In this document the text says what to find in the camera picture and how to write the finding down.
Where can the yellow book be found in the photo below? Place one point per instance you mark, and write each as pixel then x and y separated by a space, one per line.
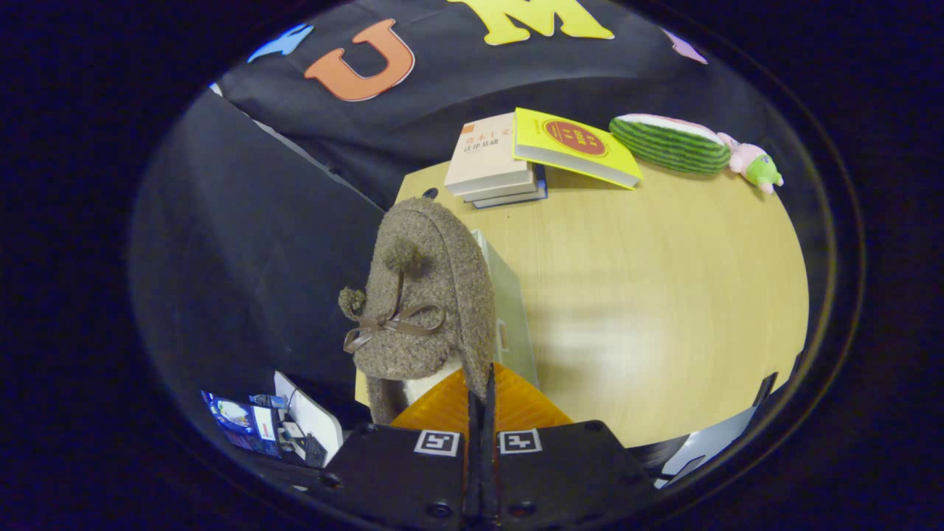
pixel 575 144

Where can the brown fuzzy shoe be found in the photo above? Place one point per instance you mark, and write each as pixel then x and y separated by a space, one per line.
pixel 450 280

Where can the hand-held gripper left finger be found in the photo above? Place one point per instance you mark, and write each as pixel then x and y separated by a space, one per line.
pixel 398 472

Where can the pink and green plush toy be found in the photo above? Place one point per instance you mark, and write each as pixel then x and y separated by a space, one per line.
pixel 756 166

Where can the computer monitor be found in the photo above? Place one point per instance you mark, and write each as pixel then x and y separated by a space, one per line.
pixel 236 424

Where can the plastic water bottle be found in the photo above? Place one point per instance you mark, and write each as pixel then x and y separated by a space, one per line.
pixel 269 401

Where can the watermelon slice plush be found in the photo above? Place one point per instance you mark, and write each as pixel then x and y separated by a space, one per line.
pixel 667 146

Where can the beige book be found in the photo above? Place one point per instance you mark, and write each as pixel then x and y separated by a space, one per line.
pixel 487 155

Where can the white side desk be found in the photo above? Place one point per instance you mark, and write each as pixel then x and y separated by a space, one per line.
pixel 313 413

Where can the black keyboard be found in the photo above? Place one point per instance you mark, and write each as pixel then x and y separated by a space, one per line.
pixel 315 450

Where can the blue cover book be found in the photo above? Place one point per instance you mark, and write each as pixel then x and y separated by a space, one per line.
pixel 520 200

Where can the white book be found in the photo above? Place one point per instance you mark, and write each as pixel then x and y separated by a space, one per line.
pixel 509 193

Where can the pale green storage box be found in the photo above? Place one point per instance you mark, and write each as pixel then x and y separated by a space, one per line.
pixel 512 317

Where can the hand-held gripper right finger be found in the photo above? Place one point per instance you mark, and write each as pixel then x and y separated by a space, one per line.
pixel 568 472

